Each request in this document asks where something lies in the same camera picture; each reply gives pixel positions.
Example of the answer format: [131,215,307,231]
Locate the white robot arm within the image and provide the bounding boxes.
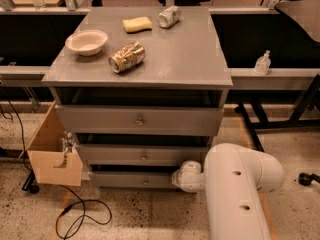
[172,143,284,240]

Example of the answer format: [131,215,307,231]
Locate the grey bottom drawer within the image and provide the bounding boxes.
[89,165,178,189]

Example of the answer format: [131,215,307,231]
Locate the yellow sponge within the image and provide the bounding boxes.
[122,17,152,33]

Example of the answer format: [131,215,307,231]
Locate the cardboard box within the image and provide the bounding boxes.
[27,104,83,186]

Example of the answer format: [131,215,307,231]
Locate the silver crushed can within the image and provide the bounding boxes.
[158,6,181,29]

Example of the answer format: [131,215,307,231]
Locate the grey top drawer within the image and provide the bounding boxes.
[55,105,223,136]

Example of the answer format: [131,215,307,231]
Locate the black floor cable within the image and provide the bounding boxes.
[54,184,113,240]

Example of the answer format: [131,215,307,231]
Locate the black table leg frame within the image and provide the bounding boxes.
[233,74,320,151]

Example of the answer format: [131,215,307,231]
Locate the grey drawer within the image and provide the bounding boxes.
[55,105,223,136]
[75,144,208,167]
[89,165,178,189]

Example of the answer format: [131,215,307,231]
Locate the clear sanitizer pump bottle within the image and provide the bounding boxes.
[254,50,271,75]

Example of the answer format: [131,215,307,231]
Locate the grey drawer cabinet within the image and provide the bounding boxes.
[42,6,234,190]

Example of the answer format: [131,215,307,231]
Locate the grey middle drawer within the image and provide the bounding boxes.
[75,144,208,167]

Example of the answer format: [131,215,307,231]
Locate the black chair caster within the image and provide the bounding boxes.
[298,173,320,186]

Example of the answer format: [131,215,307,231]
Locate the white paper bowl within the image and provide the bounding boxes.
[65,30,108,56]

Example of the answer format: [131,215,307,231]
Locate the brown soda can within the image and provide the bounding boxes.
[108,41,146,73]

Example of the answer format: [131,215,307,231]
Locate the crumpled wrappers in box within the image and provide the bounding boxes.
[61,132,75,154]

